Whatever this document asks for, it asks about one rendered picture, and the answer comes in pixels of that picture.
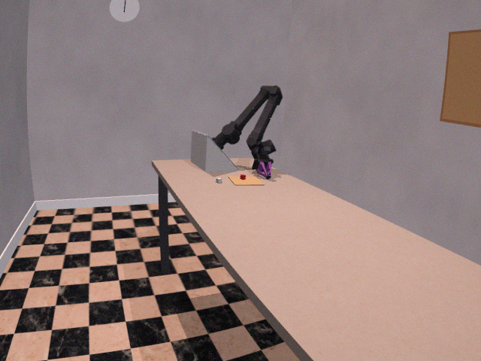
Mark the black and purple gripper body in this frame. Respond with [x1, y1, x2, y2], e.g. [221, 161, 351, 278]
[252, 159, 274, 171]

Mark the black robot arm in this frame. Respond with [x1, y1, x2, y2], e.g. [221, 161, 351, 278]
[212, 86, 283, 159]

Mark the tan mat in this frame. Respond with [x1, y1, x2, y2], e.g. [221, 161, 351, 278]
[228, 177, 264, 186]

